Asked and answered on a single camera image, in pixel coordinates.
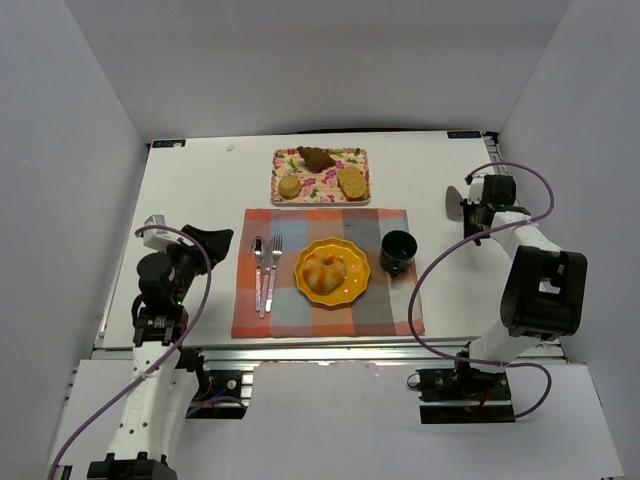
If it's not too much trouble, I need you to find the steel spatula wooden handle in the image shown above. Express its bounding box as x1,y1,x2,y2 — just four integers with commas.
445,185,464,222

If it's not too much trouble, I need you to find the orange striped bread roll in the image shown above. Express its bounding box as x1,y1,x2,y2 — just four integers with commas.
302,253,347,295

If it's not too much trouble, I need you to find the brown toast slice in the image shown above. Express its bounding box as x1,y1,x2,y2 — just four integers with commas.
337,167,369,201

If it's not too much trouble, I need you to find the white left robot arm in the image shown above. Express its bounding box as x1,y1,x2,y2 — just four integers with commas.
87,216,233,479

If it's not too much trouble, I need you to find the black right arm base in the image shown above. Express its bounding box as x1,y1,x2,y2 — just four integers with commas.
407,366,515,425

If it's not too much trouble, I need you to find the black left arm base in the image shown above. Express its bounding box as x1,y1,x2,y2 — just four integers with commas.
176,349,247,420

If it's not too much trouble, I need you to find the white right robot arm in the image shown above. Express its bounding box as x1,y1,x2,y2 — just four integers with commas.
461,175,588,375

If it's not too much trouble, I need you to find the dark green mug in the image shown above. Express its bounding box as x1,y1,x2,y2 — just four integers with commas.
379,230,418,279

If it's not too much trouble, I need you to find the small round yellow muffin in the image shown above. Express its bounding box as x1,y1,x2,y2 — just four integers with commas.
278,175,302,199

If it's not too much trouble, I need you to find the floral rectangular tray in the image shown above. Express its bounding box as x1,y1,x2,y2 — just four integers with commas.
270,148,371,206

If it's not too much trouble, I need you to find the left blue corner label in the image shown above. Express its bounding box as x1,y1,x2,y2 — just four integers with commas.
151,139,186,149

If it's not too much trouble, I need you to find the checkered orange grey placemat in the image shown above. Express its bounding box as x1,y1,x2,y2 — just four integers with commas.
231,208,417,339

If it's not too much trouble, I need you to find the brown chocolate croissant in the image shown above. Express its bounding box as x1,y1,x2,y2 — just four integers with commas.
297,146,335,173

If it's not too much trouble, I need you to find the yellow dotted plate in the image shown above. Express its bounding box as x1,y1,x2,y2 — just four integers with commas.
294,237,371,307

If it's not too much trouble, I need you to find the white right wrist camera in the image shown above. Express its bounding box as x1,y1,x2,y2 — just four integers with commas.
465,174,485,204

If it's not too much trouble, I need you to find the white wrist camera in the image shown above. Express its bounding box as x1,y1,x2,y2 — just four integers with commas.
465,174,485,204
136,215,179,252

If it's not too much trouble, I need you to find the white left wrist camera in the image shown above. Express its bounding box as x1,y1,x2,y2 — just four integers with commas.
136,215,179,252

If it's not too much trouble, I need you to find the steel spoon pink handle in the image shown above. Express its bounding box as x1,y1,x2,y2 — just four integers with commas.
252,236,266,312

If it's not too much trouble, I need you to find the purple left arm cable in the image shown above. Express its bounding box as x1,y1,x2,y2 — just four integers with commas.
47,225,213,480

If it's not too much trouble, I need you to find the steel fork pink handle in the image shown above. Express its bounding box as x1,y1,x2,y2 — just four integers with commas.
265,235,283,313

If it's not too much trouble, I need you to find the aluminium table frame rail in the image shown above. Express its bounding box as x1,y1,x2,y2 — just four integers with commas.
64,130,626,480

